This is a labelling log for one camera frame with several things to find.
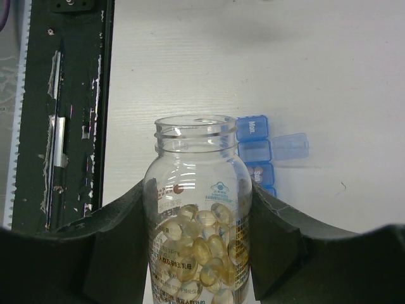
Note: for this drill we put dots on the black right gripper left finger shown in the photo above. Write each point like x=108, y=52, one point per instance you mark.
x=101, y=258

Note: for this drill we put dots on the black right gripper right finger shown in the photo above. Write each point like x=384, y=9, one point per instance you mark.
x=298, y=259

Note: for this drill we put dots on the clear bottle of yellow capsules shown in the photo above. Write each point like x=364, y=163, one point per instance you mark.
x=197, y=196

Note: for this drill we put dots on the blue weekly pill organizer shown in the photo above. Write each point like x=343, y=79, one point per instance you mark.
x=259, y=151

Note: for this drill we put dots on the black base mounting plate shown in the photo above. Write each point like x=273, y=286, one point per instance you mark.
x=60, y=165

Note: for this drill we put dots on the light blue cable duct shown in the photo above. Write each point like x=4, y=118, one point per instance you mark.
x=15, y=26

